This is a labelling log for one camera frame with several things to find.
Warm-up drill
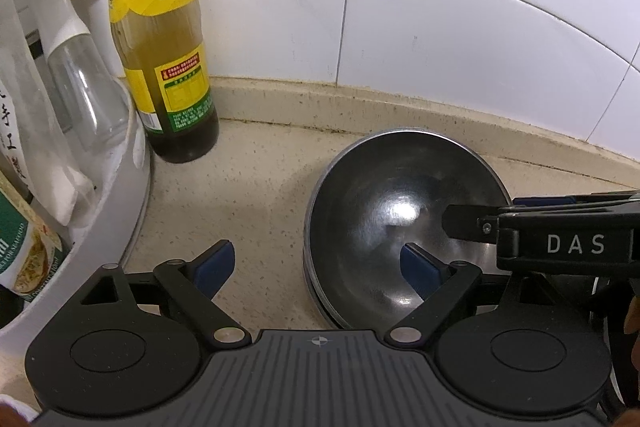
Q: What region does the steel bowl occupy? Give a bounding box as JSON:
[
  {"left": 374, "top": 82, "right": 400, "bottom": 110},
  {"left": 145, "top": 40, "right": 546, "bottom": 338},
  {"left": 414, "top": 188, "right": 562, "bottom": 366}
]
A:
[
  {"left": 303, "top": 128, "right": 511, "bottom": 332},
  {"left": 303, "top": 253, "right": 347, "bottom": 329}
]

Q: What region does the person's right hand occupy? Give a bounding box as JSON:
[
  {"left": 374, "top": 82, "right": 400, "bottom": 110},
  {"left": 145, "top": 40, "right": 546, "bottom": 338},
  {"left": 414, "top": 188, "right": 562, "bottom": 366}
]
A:
[{"left": 624, "top": 296, "right": 640, "bottom": 371}]

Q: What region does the white rotating condiment rack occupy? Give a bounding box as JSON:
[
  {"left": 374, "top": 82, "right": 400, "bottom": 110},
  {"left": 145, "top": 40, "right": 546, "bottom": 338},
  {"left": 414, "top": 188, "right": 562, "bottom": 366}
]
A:
[{"left": 0, "top": 0, "right": 153, "bottom": 348}]

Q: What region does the green label sauce packet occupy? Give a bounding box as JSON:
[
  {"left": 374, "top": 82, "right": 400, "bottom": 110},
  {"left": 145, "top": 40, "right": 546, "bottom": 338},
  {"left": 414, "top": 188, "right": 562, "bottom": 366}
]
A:
[{"left": 0, "top": 174, "right": 70, "bottom": 301}]

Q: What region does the clear plastic noodle bag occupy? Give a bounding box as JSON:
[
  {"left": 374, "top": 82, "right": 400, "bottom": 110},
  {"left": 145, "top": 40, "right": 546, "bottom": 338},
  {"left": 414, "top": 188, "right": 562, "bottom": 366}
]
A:
[{"left": 1, "top": 0, "right": 93, "bottom": 227}]

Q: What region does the clear white spray bottle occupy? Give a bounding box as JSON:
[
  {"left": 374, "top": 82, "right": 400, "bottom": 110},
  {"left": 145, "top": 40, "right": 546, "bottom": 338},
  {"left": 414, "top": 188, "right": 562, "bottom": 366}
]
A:
[{"left": 28, "top": 0, "right": 129, "bottom": 153}]

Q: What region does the green yellow label oil bottle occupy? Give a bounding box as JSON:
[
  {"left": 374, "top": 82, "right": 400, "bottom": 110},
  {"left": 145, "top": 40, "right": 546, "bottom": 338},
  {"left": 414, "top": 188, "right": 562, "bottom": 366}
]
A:
[{"left": 108, "top": 0, "right": 219, "bottom": 164}]

